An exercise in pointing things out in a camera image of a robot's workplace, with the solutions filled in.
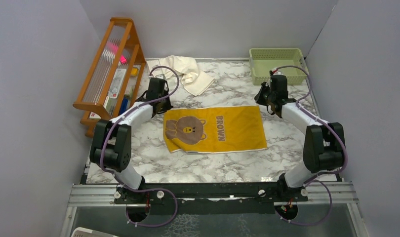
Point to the cream white towel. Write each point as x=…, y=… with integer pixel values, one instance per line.
x=194, y=80

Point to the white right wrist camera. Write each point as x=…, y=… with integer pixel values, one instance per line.
x=275, y=72

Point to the green perforated plastic basket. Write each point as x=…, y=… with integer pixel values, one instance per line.
x=262, y=60

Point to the white tray corner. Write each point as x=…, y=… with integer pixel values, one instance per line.
x=84, y=232

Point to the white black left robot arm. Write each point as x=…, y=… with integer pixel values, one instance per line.
x=111, y=143

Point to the blue item in rack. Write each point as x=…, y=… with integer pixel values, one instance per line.
x=123, y=105

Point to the wooden rack with rods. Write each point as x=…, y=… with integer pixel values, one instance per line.
x=119, y=62

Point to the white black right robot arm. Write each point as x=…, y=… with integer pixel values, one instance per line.
x=324, y=146

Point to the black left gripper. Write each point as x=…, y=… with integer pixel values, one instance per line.
x=167, y=106

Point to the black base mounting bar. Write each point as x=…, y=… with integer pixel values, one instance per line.
x=207, y=198

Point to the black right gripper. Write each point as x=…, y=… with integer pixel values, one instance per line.
x=258, y=98

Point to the yellow brown bear towel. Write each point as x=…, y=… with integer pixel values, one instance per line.
x=214, y=130

